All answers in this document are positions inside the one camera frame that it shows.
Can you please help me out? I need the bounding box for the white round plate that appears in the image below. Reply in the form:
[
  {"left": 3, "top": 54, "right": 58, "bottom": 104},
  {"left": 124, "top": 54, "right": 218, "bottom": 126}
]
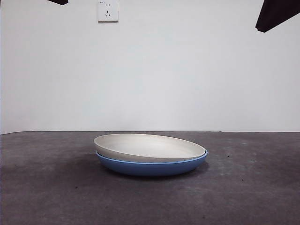
[{"left": 93, "top": 133, "right": 206, "bottom": 163}]

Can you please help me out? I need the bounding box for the blue round plate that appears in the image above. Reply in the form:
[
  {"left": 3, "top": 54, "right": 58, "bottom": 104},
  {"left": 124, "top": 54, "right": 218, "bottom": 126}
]
[{"left": 95, "top": 150, "right": 209, "bottom": 177}]

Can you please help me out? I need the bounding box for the white wall socket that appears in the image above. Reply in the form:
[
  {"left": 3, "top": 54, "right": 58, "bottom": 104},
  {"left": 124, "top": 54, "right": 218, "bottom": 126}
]
[{"left": 97, "top": 0, "right": 119, "bottom": 23}]

